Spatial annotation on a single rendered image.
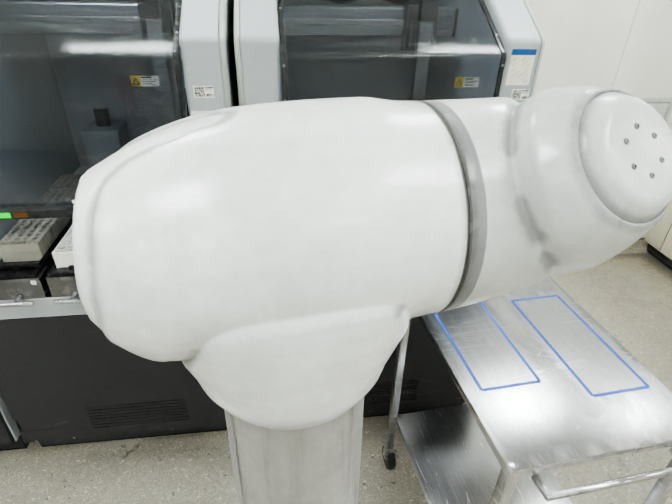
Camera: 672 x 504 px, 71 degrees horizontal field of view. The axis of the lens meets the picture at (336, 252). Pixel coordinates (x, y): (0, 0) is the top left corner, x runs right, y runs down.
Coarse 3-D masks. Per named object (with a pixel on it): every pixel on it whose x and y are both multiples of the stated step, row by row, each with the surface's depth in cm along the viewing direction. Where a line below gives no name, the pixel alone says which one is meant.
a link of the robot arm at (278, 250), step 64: (192, 128) 23; (256, 128) 22; (320, 128) 23; (384, 128) 23; (128, 192) 21; (192, 192) 21; (256, 192) 21; (320, 192) 21; (384, 192) 22; (448, 192) 23; (128, 256) 21; (192, 256) 20; (256, 256) 21; (320, 256) 21; (384, 256) 22; (448, 256) 24; (128, 320) 22; (192, 320) 22; (256, 320) 22; (320, 320) 23; (384, 320) 24; (256, 384) 25; (320, 384) 25; (256, 448) 31; (320, 448) 31
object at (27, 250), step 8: (24, 240) 140; (32, 240) 140; (0, 248) 138; (8, 248) 138; (16, 248) 139; (24, 248) 139; (32, 248) 140; (40, 248) 140; (8, 256) 140; (16, 256) 140; (24, 256) 140; (32, 256) 141; (40, 256) 141
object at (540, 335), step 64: (448, 320) 122; (512, 320) 123; (576, 320) 124; (512, 384) 104; (576, 384) 105; (640, 384) 105; (384, 448) 173; (448, 448) 152; (512, 448) 90; (576, 448) 91; (640, 448) 91
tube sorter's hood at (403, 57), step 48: (288, 0) 132; (336, 0) 134; (384, 0) 136; (432, 0) 138; (480, 0) 139; (288, 48) 122; (336, 48) 123; (384, 48) 125; (432, 48) 127; (480, 48) 128; (288, 96) 126; (336, 96) 128; (384, 96) 130; (432, 96) 131; (480, 96) 133
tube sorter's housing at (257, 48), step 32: (256, 0) 127; (512, 0) 136; (256, 32) 120; (512, 32) 129; (256, 64) 122; (256, 96) 127; (416, 320) 164; (416, 352) 172; (384, 384) 178; (416, 384) 181; (448, 384) 183
